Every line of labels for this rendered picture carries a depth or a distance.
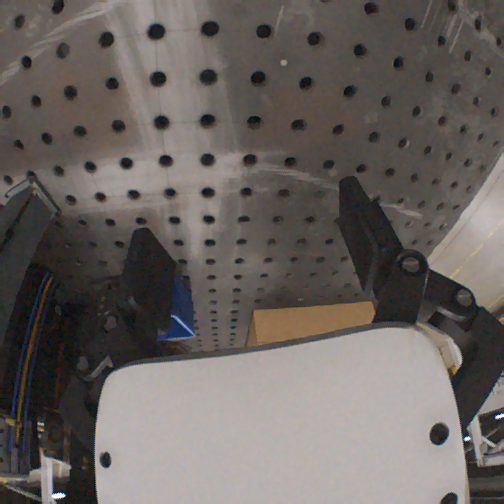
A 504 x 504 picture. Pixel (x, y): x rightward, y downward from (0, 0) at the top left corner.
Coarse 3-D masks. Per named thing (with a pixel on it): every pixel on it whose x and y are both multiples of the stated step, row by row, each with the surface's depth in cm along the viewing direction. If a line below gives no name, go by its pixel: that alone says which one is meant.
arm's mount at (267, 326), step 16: (336, 304) 64; (352, 304) 64; (368, 304) 64; (256, 320) 59; (272, 320) 60; (288, 320) 60; (304, 320) 60; (320, 320) 60; (336, 320) 61; (352, 320) 61; (368, 320) 61; (256, 336) 57; (272, 336) 57; (288, 336) 57; (304, 336) 58
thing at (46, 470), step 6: (42, 456) 264; (42, 462) 257; (48, 462) 263; (42, 468) 249; (48, 468) 255; (42, 474) 241; (48, 474) 248; (42, 480) 234; (48, 480) 240; (42, 486) 226; (48, 486) 231; (42, 492) 218; (48, 492) 223; (42, 498) 209; (48, 498) 214
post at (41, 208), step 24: (24, 192) 26; (0, 216) 24; (24, 216) 25; (48, 216) 30; (0, 240) 21; (24, 240) 25; (0, 264) 20; (24, 264) 24; (0, 288) 20; (0, 312) 19; (0, 336) 18
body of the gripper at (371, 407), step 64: (128, 384) 6; (192, 384) 6; (256, 384) 5; (320, 384) 5; (384, 384) 5; (448, 384) 4; (128, 448) 5; (192, 448) 5; (256, 448) 4; (320, 448) 4; (384, 448) 4; (448, 448) 3
